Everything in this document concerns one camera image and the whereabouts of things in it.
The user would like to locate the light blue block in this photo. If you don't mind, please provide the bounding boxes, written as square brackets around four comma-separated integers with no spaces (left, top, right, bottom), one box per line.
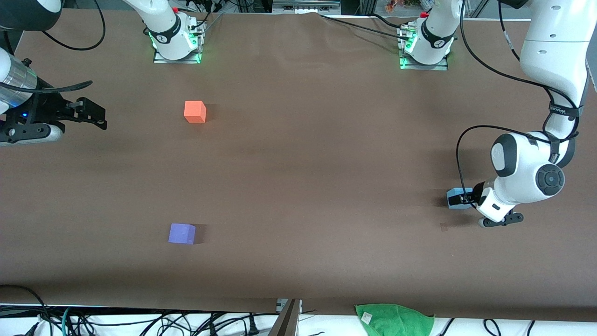
[446,187,474,210]

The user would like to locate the orange block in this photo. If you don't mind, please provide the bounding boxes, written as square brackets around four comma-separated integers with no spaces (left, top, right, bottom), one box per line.
[184,100,207,124]

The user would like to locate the purple block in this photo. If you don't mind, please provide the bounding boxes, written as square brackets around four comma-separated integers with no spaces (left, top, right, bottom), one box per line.
[168,223,197,245]

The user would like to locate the green cloth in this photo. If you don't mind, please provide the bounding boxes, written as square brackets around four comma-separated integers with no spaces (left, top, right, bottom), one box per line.
[355,303,435,336]

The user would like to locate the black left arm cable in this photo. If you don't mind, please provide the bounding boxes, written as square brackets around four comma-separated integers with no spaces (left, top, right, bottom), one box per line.
[456,0,583,209]

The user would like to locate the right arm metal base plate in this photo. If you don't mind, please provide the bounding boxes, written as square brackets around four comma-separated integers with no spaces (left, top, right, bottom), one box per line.
[153,50,202,64]

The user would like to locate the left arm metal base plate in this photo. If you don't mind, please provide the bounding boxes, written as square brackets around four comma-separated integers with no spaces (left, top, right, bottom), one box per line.
[400,58,449,71]

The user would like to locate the black looped floor cable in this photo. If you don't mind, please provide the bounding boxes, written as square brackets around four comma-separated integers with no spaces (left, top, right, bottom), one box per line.
[0,285,49,336]

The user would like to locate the short black table cable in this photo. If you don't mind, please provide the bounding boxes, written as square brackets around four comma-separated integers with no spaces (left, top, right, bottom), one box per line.
[368,13,407,28]

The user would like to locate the long black table cable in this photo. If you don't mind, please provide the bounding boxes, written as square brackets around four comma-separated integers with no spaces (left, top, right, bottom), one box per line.
[319,14,413,42]

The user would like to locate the grey metal post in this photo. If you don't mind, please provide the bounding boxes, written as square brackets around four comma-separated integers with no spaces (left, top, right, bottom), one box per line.
[268,299,302,336]

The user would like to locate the tangled black cables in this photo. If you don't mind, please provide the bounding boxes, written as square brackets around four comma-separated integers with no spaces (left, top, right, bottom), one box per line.
[70,310,262,336]

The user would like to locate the aluminium frame rail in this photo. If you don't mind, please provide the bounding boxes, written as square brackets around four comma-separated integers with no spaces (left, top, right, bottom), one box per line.
[273,0,341,14]

